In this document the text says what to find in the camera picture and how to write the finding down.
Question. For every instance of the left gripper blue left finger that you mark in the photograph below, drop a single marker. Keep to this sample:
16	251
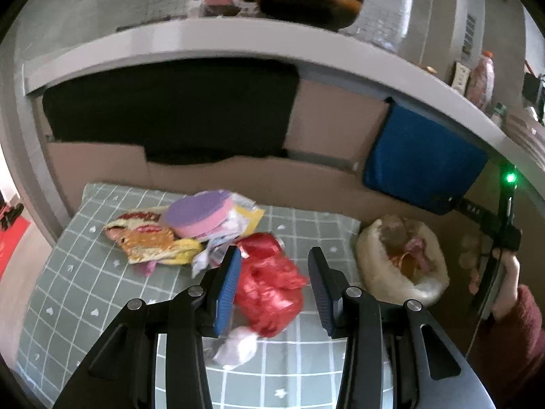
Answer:
220	286

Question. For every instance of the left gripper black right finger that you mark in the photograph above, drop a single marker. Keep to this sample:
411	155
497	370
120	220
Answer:
328	286

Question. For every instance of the red plastic bag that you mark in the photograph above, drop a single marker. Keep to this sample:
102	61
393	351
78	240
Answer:
269	292

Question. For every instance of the brown paper cup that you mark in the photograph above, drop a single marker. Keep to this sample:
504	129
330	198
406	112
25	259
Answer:
407	265

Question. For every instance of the pink plastic wrapper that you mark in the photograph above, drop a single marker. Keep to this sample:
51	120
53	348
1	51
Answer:
416	247

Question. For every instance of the dark red sleeve forearm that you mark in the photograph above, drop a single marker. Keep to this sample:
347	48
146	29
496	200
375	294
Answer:
510	352

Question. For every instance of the grey kitchen countertop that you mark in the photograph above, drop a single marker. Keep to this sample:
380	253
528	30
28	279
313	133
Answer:
262	38

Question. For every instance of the person's right hand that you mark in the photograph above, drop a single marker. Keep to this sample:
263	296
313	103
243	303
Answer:
475	251

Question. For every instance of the blue white crumpled wrapper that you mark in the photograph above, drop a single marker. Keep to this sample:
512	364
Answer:
215	243

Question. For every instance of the yellow snack wrapper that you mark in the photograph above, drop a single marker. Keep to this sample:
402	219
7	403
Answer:
248	213

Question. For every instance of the pink purple sponge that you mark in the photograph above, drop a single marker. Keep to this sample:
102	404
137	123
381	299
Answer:
195	215

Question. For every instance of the white crumpled tissue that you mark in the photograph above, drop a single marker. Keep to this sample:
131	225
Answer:
239	348

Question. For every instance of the pink plastic basket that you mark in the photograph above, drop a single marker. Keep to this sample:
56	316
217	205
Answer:
527	133

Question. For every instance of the orange snack bag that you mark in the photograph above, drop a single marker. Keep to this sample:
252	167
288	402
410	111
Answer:
145	237

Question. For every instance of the blue towel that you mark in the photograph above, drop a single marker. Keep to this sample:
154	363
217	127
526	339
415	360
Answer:
420	162

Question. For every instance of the plastic bottle orange cap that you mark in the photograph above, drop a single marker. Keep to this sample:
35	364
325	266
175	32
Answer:
481	82

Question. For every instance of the black cloth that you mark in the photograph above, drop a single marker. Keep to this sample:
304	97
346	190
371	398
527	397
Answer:
190	111

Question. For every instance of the black wok with wooden handle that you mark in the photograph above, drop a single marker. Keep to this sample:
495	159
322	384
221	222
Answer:
330	15

